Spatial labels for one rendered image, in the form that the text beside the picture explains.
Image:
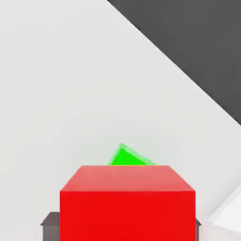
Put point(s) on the small red cube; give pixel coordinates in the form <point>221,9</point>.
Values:
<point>127,212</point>

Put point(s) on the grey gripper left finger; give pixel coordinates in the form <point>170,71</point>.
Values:
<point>51,226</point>

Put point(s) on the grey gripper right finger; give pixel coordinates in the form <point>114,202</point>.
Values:
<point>197,230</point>

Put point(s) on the small green cube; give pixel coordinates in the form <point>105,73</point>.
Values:
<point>125,158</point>

